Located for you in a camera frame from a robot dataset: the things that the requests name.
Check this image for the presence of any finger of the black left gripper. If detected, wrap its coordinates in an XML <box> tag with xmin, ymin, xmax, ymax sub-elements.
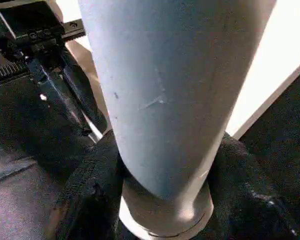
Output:
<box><xmin>59</xmin><ymin>46</ymin><xmax>110</xmax><ymax>135</ymax></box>
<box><xmin>27</xmin><ymin>57</ymin><xmax>95</xmax><ymax>139</ymax></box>

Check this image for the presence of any white plastic table leg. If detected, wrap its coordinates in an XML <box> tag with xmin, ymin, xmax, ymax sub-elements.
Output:
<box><xmin>77</xmin><ymin>0</ymin><xmax>279</xmax><ymax>239</ymax></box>

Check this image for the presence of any white plastic table top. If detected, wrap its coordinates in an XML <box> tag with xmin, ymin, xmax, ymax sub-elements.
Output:
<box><xmin>52</xmin><ymin>0</ymin><xmax>300</xmax><ymax>142</ymax></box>

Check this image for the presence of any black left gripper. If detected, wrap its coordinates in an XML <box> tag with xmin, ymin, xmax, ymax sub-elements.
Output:
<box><xmin>0</xmin><ymin>0</ymin><xmax>87</xmax><ymax>88</ymax></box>

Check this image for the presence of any black mat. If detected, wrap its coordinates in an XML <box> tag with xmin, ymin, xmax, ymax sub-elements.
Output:
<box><xmin>0</xmin><ymin>65</ymin><xmax>300</xmax><ymax>240</ymax></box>

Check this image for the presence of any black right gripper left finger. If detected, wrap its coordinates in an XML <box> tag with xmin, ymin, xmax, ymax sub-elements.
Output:
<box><xmin>44</xmin><ymin>129</ymin><xmax>127</xmax><ymax>240</ymax></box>

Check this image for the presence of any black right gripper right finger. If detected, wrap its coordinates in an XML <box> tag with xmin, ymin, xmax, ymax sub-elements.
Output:
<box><xmin>202</xmin><ymin>132</ymin><xmax>300</xmax><ymax>240</ymax></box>

